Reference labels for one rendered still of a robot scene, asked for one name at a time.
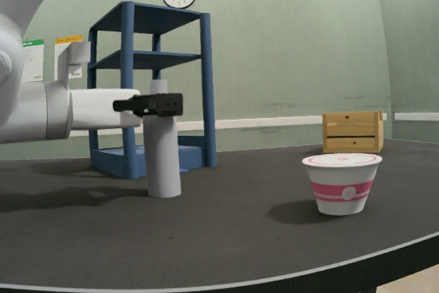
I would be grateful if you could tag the blue shelving unit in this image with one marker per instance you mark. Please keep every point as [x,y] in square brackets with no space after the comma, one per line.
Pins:
[194,151]

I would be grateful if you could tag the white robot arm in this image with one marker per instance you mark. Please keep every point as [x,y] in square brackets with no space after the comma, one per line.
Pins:
[42,107]

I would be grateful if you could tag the small wooden crate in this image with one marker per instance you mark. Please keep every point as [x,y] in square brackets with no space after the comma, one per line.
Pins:
[353,139]

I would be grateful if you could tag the white yogurt cup with pink stripe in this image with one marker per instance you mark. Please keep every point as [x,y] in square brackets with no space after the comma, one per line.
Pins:
[341,182]

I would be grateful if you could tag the grey bottle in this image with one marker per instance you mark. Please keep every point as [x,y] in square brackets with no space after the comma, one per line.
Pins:
[161,153]

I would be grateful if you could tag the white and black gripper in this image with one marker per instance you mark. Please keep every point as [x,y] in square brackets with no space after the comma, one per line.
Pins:
[94,110]

